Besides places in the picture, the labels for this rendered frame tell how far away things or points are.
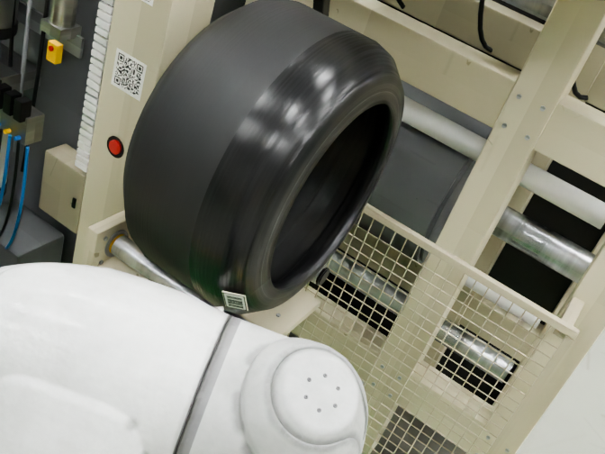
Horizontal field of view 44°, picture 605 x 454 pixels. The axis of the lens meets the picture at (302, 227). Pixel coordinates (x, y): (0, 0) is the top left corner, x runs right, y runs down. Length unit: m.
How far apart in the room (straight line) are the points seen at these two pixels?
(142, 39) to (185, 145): 0.31
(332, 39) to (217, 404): 0.81
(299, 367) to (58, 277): 0.19
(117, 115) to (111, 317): 0.98
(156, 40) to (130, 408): 0.94
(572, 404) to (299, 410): 2.74
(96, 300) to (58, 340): 0.04
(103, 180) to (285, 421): 1.13
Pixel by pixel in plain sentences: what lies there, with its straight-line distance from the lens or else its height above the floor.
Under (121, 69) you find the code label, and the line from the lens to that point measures 1.47.
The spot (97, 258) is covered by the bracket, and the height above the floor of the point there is 0.88.
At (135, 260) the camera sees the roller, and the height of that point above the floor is 0.91.
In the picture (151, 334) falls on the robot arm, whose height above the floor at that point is 1.46.
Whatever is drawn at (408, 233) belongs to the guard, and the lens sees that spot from 1.69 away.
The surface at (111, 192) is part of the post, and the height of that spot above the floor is 0.96.
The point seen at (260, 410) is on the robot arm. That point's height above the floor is 1.46.
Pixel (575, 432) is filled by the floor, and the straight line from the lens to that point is 3.11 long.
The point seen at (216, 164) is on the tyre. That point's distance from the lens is 1.14.
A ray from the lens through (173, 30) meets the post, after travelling 1.39.
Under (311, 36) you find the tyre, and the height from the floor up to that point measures 1.44.
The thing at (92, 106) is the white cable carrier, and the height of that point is 1.11.
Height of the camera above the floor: 1.84
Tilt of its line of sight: 33 degrees down
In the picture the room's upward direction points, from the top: 20 degrees clockwise
